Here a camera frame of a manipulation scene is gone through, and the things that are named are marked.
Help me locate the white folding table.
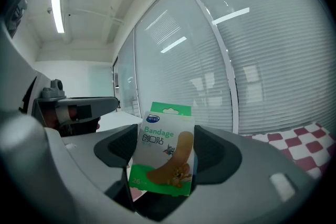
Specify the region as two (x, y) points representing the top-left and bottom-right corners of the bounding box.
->
(97, 111), (144, 133)

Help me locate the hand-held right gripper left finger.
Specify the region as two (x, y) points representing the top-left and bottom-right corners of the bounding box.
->
(61, 124), (139, 212)

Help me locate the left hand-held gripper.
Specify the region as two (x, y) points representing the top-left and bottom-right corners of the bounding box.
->
(31, 78), (119, 137)

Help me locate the red white checkered tablecloth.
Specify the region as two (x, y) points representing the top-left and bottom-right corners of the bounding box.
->
(240, 122), (336, 179)

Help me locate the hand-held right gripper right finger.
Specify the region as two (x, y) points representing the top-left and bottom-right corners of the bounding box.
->
(183, 125), (319, 224)

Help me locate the green and white packet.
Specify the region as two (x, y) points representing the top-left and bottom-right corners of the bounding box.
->
(128, 101), (196, 197)

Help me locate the long ceiling light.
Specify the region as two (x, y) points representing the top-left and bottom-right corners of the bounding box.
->
(50, 0), (65, 34)

